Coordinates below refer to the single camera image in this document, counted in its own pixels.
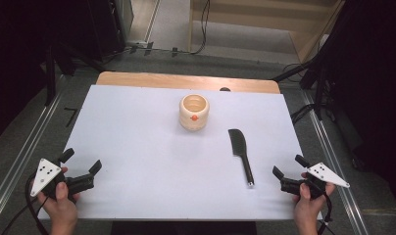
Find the person's left hand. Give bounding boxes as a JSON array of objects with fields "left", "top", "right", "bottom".
[{"left": 36, "top": 166, "right": 81, "bottom": 227}]

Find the hand-held gripper cable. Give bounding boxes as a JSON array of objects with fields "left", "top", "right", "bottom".
[
  {"left": 1, "top": 174, "right": 51, "bottom": 235},
  {"left": 317, "top": 186, "right": 334, "bottom": 235}
]

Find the black spatula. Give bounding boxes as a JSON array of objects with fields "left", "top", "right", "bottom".
[{"left": 227, "top": 128, "right": 256, "bottom": 188}]

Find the metal floor rail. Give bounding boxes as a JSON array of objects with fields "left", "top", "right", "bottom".
[
  {"left": 0, "top": 73, "right": 69, "bottom": 227},
  {"left": 300, "top": 89, "right": 371, "bottom": 235}
]

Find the wooden shelf unit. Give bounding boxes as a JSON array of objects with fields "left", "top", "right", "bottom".
[{"left": 186, "top": 0, "right": 347, "bottom": 65}]

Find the black cabinet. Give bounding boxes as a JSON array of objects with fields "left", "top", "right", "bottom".
[{"left": 86, "top": 0, "right": 126, "bottom": 61}]

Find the person's right hand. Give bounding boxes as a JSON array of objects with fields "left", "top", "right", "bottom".
[{"left": 292, "top": 171, "right": 336, "bottom": 227}]

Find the black floor cable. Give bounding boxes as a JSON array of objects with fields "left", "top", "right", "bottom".
[{"left": 289, "top": 103, "right": 316, "bottom": 125}]

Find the hanging black cable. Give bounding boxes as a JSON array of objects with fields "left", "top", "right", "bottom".
[{"left": 189, "top": 0, "right": 211, "bottom": 56}]

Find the right hand-held gripper cable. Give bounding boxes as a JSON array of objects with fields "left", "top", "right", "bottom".
[{"left": 317, "top": 186, "right": 334, "bottom": 235}]

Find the thin floor cable with clips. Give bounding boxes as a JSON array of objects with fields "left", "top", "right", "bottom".
[{"left": 102, "top": 40, "right": 192, "bottom": 64}]

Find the white board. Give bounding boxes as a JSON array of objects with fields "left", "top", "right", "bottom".
[{"left": 38, "top": 84, "right": 323, "bottom": 221}]

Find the left hand-held gripper cable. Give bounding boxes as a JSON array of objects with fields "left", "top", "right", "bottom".
[{"left": 1, "top": 174, "right": 51, "bottom": 235}]

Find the beige cup with orange dot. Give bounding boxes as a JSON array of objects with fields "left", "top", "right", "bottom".
[{"left": 178, "top": 93, "right": 211, "bottom": 132}]

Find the wooden table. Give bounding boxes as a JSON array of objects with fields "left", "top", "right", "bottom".
[{"left": 96, "top": 71, "right": 281, "bottom": 95}]

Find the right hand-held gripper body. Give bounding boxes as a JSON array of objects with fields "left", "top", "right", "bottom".
[{"left": 279, "top": 162, "right": 351, "bottom": 201}]

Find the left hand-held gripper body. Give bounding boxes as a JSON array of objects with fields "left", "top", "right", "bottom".
[{"left": 29, "top": 158, "right": 96, "bottom": 202}]

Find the black stand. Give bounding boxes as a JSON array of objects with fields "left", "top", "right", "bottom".
[
  {"left": 42, "top": 40, "right": 106, "bottom": 107},
  {"left": 272, "top": 38, "right": 338, "bottom": 121}
]

